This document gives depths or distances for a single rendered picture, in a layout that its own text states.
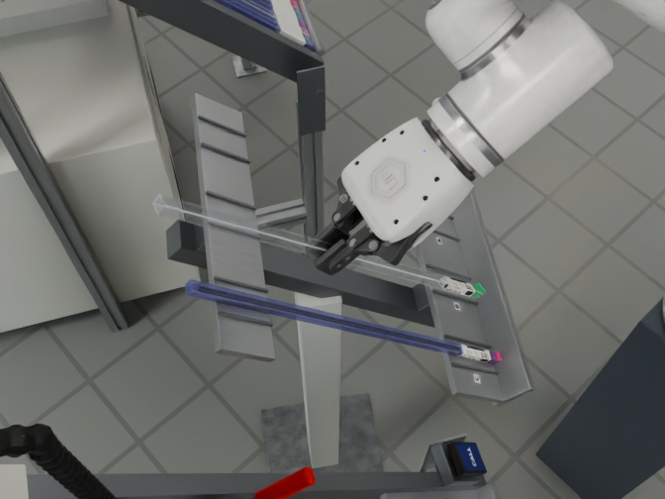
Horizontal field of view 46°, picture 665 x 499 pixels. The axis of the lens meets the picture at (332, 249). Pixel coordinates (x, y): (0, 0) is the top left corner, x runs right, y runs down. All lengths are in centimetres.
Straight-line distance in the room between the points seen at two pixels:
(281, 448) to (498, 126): 123
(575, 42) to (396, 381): 128
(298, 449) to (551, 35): 128
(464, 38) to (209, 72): 176
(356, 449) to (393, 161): 114
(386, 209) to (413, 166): 5
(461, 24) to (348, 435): 126
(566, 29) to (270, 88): 171
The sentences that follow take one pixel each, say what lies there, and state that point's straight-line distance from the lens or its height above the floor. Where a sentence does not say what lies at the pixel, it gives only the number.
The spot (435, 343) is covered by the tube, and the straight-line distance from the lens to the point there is 104.
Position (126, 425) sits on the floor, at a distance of 191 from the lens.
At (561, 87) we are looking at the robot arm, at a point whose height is 123.
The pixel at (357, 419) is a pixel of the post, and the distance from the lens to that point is 184.
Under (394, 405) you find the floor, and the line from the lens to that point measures 187.
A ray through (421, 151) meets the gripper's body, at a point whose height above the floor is 117.
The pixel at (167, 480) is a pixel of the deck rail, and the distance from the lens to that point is 71.
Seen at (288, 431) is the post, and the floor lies 1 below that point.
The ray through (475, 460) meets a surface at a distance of 102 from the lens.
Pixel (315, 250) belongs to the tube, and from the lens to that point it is 77.
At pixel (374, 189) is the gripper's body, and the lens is 76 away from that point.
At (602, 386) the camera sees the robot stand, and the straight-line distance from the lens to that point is 146.
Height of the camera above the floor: 176
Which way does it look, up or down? 60 degrees down
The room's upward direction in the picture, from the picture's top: straight up
